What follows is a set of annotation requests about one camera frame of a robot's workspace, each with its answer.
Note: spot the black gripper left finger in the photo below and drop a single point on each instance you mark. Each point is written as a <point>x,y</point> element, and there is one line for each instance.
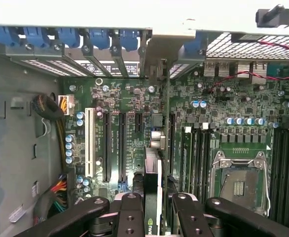
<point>131,217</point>

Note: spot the open black PC case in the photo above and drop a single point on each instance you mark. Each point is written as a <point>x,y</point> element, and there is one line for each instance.
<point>11,148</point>

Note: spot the long expansion slot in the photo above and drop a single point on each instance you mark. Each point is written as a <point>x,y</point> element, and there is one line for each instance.
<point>122,148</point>
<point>107,148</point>

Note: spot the metal rear port block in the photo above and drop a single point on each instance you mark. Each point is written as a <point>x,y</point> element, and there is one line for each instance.
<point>233,69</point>

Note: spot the CPU socket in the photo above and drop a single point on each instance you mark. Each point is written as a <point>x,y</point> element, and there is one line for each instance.
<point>240,187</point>

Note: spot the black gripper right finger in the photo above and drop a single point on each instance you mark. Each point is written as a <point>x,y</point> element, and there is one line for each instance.
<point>191,219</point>

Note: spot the blue slot clip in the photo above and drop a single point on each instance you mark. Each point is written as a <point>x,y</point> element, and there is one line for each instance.
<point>129,40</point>
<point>193,47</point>
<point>99,39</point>
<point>36,37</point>
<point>4,35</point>
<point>69,37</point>

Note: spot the green motherboard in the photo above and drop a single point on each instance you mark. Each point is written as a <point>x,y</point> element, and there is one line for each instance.
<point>124,98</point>

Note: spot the white expansion slot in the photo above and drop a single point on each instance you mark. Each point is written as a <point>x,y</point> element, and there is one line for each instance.
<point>89,143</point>

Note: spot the short black expansion slot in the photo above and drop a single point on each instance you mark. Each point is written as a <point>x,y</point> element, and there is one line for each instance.
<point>139,123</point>

